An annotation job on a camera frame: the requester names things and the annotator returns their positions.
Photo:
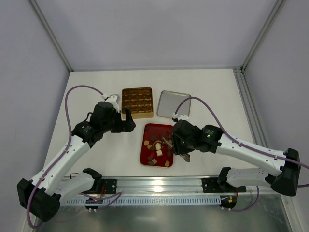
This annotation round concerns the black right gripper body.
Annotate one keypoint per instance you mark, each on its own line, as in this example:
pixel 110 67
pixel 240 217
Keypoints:
pixel 178 147

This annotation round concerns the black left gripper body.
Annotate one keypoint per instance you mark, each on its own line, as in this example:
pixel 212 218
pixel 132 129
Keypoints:
pixel 123 123

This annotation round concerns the metal tongs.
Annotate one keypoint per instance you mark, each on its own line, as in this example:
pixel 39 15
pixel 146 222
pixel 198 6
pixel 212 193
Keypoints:
pixel 186 157

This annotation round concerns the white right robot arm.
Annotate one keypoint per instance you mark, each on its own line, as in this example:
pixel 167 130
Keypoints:
pixel 278 170

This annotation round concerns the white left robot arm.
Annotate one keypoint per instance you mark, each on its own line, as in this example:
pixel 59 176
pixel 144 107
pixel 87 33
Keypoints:
pixel 43 194

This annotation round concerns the gold chocolate box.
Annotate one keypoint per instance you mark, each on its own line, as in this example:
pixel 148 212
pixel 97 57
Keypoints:
pixel 139 100

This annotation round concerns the white figurine chocolate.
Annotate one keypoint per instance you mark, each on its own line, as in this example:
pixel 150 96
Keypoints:
pixel 158 146

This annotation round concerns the cream square chocolate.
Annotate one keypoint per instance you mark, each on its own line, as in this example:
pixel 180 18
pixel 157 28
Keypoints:
pixel 159 153

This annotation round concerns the red rectangular tin tray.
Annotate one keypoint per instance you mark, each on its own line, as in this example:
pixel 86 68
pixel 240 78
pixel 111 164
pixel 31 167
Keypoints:
pixel 148 153

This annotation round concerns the silver tin lid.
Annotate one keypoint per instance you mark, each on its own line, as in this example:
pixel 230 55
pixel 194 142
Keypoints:
pixel 169 102

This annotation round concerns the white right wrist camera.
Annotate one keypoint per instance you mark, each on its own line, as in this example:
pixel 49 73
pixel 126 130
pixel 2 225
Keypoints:
pixel 177 117

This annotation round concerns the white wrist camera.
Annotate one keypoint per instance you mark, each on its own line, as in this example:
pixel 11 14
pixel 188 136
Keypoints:
pixel 177 117
pixel 114 99

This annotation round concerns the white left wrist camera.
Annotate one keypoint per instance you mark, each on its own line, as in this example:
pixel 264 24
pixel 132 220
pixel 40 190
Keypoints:
pixel 114 99

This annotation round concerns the slotted cable duct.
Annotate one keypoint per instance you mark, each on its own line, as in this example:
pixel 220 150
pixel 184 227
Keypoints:
pixel 147 201

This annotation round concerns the aluminium mounting rail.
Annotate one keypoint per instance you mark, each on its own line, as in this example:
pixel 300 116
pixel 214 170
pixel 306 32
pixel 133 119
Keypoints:
pixel 163 184

